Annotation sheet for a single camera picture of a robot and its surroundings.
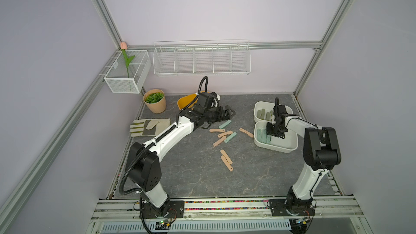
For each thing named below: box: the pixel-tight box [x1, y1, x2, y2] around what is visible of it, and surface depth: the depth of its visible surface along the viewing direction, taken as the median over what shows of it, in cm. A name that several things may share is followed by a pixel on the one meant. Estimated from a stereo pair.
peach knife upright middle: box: [212, 135, 227, 147], surface depth 98 cm
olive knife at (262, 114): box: [260, 108, 266, 120], surface depth 113 cm
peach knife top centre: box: [217, 130, 233, 139], surface depth 101 cm
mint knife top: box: [218, 119, 232, 129], surface depth 107 cm
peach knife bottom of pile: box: [221, 154, 234, 172], surface depth 88 cm
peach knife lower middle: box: [219, 149, 233, 165], surface depth 91 cm
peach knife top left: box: [209, 128, 226, 133], surface depth 102 cm
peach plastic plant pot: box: [143, 88, 167, 114], surface depth 107 cm
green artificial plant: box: [145, 92, 165, 104], surface depth 106 cm
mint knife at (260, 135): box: [257, 128, 263, 143], surface depth 101 cm
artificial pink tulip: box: [119, 41, 136, 78], surface depth 92 cm
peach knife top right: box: [238, 127, 255, 139], surface depth 101 cm
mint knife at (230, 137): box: [223, 132, 238, 143], surface depth 99 cm
